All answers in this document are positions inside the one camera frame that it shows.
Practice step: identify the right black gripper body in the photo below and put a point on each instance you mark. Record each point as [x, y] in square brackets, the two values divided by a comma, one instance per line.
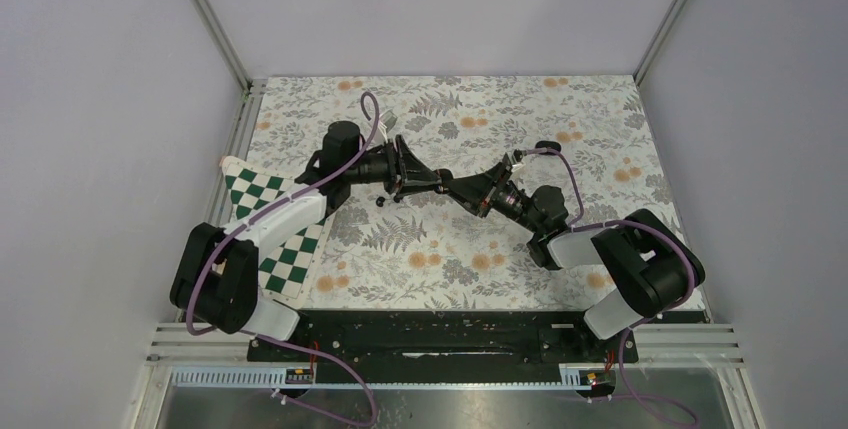
[508, 200]

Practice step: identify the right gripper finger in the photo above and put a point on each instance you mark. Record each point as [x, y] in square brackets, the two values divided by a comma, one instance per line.
[483, 182]
[473, 198]

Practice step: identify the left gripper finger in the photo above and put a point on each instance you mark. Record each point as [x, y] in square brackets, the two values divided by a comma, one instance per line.
[411, 187]
[411, 168]

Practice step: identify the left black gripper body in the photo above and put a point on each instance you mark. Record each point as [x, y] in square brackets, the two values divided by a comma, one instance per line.
[384, 167]

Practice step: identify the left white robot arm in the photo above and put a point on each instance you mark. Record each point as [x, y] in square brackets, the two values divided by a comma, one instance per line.
[217, 279]

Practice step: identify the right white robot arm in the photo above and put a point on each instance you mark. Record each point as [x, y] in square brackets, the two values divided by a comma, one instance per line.
[652, 269]

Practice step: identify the small black oval object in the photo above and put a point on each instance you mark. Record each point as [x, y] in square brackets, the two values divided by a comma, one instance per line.
[547, 147]

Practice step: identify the floral patterned table mat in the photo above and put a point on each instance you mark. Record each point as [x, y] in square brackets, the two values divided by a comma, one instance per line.
[426, 251]

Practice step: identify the green white checkered mat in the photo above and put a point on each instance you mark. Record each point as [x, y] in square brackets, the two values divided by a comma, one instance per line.
[286, 273]

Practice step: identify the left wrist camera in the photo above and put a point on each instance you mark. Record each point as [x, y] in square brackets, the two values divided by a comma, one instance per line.
[388, 120]

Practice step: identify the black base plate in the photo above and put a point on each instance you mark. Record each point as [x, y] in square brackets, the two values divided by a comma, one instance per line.
[423, 346]

